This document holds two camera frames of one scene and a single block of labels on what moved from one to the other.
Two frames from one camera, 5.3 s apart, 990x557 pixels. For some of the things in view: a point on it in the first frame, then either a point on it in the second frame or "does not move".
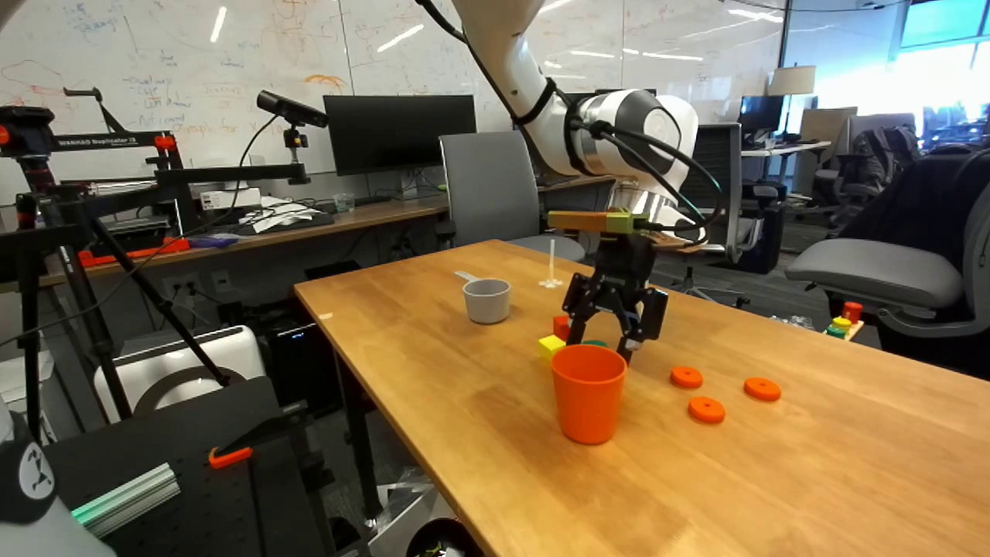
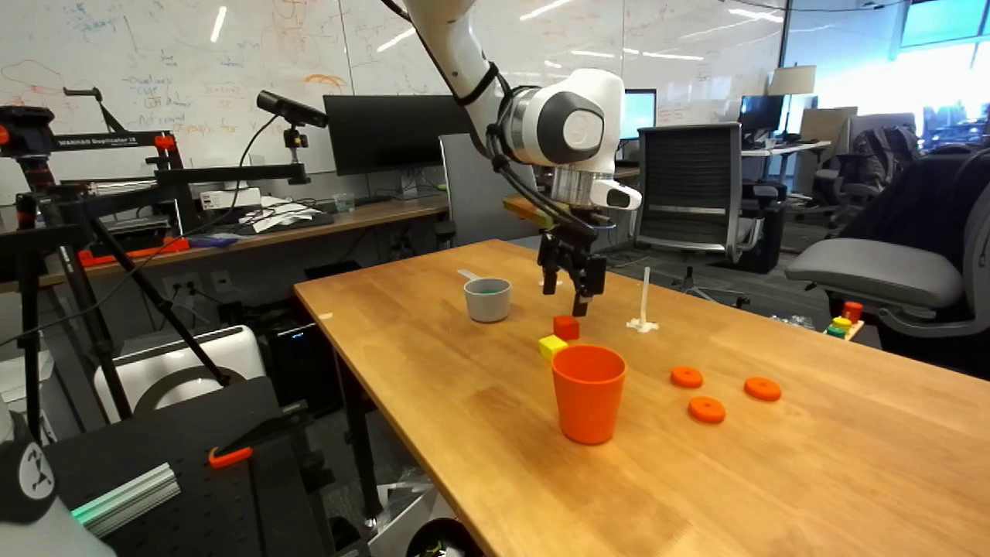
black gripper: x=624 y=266 to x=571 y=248
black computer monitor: x=394 y=132 does not move
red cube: x=560 y=326 does not move
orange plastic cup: x=588 y=385 does not move
